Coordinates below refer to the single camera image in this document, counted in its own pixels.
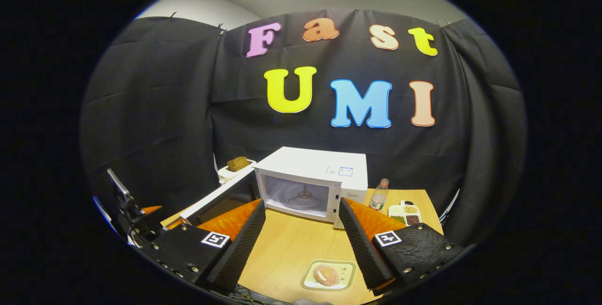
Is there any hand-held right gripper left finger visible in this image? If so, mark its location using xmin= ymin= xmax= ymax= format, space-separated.
xmin=141 ymin=199 xmax=267 ymax=296

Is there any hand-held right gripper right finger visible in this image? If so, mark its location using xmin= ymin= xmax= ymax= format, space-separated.
xmin=339 ymin=198 xmax=466 ymax=296

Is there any round sugared donut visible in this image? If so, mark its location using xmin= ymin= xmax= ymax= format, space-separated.
xmin=314 ymin=264 xmax=340 ymax=287

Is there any white microwave oven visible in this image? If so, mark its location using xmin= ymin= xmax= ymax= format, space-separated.
xmin=179 ymin=147 xmax=369 ymax=230

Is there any glass microwave turntable plate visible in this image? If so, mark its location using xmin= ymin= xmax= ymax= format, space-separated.
xmin=277 ymin=188 xmax=331 ymax=212

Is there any pale green square tray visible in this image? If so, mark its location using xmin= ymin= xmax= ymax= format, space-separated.
xmin=301 ymin=259 xmax=356 ymax=291

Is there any white divided grain plate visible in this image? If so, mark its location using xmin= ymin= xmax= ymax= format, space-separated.
xmin=388 ymin=200 xmax=423 ymax=227

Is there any clear plastic bottle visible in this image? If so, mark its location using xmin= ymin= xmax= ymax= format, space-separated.
xmin=369 ymin=179 xmax=390 ymax=211

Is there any white toaster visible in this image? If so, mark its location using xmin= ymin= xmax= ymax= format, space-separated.
xmin=217 ymin=159 xmax=257 ymax=186

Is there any brown bread slice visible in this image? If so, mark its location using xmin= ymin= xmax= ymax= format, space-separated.
xmin=227 ymin=156 xmax=250 ymax=172

